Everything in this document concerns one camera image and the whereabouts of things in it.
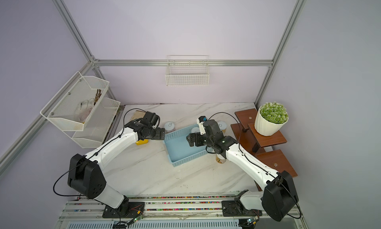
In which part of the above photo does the orange label can back right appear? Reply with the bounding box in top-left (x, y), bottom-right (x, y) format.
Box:
top-left (217, 121), bottom-right (227, 134)

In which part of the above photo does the clear glass item in rack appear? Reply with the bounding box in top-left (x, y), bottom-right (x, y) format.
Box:
top-left (74, 99), bottom-right (94, 123)

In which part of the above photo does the pink label can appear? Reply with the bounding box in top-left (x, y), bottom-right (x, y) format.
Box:
top-left (164, 122), bottom-right (175, 133)

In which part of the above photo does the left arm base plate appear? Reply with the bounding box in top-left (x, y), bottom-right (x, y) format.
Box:
top-left (102, 202), bottom-right (145, 219)

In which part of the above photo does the aluminium frame rail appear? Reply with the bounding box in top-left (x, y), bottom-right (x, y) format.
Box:
top-left (93, 60), bottom-right (273, 67)

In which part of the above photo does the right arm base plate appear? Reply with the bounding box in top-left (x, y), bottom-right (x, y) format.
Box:
top-left (221, 201), bottom-right (263, 217)

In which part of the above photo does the light blue plastic basket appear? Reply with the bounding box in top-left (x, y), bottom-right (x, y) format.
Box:
top-left (164, 124), bottom-right (207, 167)

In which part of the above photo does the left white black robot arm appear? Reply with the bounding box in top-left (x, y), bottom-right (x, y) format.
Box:
top-left (67, 111), bottom-right (165, 211)

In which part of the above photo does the orange label can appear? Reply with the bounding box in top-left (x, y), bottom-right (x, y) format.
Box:
top-left (217, 121), bottom-right (227, 134)
top-left (216, 154), bottom-right (226, 164)

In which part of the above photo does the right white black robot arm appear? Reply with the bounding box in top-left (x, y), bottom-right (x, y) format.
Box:
top-left (186, 116), bottom-right (299, 222)

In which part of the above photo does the white pot green plant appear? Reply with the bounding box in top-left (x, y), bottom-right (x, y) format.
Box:
top-left (254, 102), bottom-right (289, 136)

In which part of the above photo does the yellow plastic scoop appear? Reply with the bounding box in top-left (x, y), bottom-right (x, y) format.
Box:
top-left (136, 139), bottom-right (149, 145)

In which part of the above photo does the brown wooden stepped shelf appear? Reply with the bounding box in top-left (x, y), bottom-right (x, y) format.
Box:
top-left (231, 108), bottom-right (298, 177)

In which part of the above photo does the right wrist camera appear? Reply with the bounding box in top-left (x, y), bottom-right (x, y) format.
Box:
top-left (197, 116), bottom-right (207, 135)

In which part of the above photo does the white wire wall basket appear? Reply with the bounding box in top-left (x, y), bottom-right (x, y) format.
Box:
top-left (165, 55), bottom-right (210, 87)

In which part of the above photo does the orange label can front right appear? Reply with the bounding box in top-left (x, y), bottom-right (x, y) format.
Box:
top-left (216, 154), bottom-right (226, 164)

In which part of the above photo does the yellow label can front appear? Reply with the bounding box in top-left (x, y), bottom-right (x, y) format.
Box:
top-left (191, 127), bottom-right (200, 133)

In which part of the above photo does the white two-tier mesh rack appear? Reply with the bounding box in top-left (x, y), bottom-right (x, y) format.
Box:
top-left (40, 72), bottom-right (120, 149)

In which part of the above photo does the brown dried twig in rack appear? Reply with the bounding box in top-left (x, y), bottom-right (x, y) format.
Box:
top-left (93, 89), bottom-right (102, 105)

